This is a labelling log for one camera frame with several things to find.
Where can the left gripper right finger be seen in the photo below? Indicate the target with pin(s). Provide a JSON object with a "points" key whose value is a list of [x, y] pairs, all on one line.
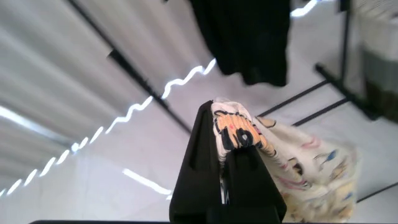
{"points": [[248, 186]]}

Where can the black t-shirt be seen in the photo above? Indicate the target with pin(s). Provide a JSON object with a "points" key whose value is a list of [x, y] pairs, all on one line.
{"points": [[248, 37]]}

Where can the cream printed garment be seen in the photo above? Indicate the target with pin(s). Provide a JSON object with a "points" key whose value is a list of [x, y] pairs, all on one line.
{"points": [[311, 168]]}

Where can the white laundry basket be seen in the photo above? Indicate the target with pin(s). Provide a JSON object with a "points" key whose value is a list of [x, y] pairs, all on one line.
{"points": [[379, 62]]}

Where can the black clothes rack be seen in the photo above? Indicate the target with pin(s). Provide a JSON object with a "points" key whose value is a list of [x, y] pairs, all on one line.
{"points": [[136, 77]]}

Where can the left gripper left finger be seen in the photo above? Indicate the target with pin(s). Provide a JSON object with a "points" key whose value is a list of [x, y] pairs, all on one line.
{"points": [[196, 186]]}

